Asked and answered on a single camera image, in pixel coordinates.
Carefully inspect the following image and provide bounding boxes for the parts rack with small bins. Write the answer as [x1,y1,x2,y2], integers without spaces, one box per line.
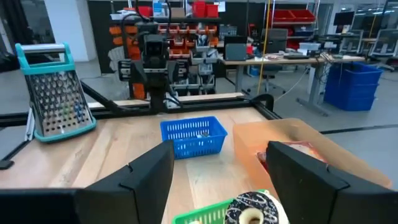
[108,5,222,101]

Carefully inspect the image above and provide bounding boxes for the chocolate frosted toy donut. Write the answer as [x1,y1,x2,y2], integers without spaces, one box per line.
[224,190,281,224]

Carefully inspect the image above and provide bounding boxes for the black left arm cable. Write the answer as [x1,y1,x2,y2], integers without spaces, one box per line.
[120,0,173,60]

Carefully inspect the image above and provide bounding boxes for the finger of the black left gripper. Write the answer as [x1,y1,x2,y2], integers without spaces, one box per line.
[176,60,190,82]
[118,60,132,82]

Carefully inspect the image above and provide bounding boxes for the dark office chair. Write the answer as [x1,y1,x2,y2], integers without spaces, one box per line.
[260,27,289,95]

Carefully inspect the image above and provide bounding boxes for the teal metal box grater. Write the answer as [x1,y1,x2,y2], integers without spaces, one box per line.
[14,42,98,144]

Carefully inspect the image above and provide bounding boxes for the blue plastic basket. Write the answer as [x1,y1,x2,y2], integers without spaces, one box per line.
[159,116,229,161]

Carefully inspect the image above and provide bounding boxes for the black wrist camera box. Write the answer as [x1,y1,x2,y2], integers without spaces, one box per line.
[143,33,170,60]

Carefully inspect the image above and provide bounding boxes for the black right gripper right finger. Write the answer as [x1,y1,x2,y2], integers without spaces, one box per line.
[266,141,398,224]

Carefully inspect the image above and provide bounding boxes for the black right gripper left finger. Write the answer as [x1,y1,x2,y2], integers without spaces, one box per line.
[76,139,175,224]

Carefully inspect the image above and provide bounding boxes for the red plastic-wrapped packet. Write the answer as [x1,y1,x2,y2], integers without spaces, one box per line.
[256,141,330,172]

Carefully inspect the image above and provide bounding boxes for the metal shelf with red bins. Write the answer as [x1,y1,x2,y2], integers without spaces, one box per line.
[272,8,317,51]

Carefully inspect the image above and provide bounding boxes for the yellow hanging cable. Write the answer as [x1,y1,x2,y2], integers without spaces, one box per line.
[256,0,272,96]

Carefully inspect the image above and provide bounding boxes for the stacked blue crates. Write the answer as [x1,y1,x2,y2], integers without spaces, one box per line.
[323,62,384,112]

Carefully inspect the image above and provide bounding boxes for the red plastic storage bin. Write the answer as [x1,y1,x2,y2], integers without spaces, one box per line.
[192,1,206,19]
[205,2,220,19]

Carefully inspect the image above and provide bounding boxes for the black frame handle bracket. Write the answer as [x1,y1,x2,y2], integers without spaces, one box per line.
[250,93,275,110]

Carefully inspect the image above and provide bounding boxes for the long wooden desk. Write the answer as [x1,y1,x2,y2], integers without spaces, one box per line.
[221,54,367,117]

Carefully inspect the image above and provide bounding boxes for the green plastic basket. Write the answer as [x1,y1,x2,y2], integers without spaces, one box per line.
[171,189,272,224]

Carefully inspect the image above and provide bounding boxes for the black aluminium table frame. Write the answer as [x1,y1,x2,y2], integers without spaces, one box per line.
[0,80,283,170]

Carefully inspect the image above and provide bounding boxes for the grey laptop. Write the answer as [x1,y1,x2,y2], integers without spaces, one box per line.
[224,42,248,62]

